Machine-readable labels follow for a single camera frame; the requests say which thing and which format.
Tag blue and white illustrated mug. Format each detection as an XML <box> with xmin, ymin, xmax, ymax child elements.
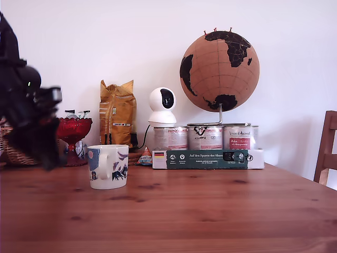
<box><xmin>86</xmin><ymin>143</ymin><xmax>130</xmax><ymax>190</ymax></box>

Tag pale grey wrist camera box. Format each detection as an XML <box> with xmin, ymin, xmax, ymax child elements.
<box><xmin>36</xmin><ymin>86</ymin><xmax>64</xmax><ymax>109</ymax></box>

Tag green and white cardboard tray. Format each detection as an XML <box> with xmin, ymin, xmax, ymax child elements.
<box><xmin>152</xmin><ymin>148</ymin><xmax>265</xmax><ymax>170</ymax></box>

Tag white dome security camera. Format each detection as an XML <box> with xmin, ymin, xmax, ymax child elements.
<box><xmin>147</xmin><ymin>86</ymin><xmax>178</xmax><ymax>129</ymax></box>

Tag wicker basket with handle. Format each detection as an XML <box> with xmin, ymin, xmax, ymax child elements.
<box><xmin>0</xmin><ymin>118</ymin><xmax>43</xmax><ymax>166</ymax></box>

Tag blue and white ceramic vase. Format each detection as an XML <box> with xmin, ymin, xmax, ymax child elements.
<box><xmin>57</xmin><ymin>138</ymin><xmax>88</xmax><ymax>160</ymax></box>

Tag yellow coffee bag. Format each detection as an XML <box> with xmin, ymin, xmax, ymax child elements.
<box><xmin>99</xmin><ymin>79</ymin><xmax>138</xmax><ymax>147</ymax></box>

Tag black power cable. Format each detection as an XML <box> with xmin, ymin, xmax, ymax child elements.
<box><xmin>131</xmin><ymin>123</ymin><xmax>151</xmax><ymax>151</ymax></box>

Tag cork globe on metal stand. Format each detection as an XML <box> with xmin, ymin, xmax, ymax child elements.
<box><xmin>179</xmin><ymin>30</ymin><xmax>261</xmax><ymax>127</ymax></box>

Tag pet food tin can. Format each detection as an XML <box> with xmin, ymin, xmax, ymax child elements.
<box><xmin>222</xmin><ymin>125</ymin><xmax>260</xmax><ymax>151</ymax></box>
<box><xmin>153</xmin><ymin>126</ymin><xmax>189</xmax><ymax>151</ymax></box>
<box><xmin>187</xmin><ymin>125</ymin><xmax>224</xmax><ymax>151</ymax></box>

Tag triangular snack packet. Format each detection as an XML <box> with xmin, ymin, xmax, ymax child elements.
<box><xmin>135</xmin><ymin>145</ymin><xmax>154</xmax><ymax>167</ymax></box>

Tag wooden chair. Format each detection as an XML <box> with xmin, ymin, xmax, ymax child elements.
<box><xmin>313</xmin><ymin>110</ymin><xmax>337</xmax><ymax>191</ymax></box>

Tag red glass goblet bowl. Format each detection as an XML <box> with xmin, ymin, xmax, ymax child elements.
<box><xmin>56</xmin><ymin>116</ymin><xmax>94</xmax><ymax>168</ymax></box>

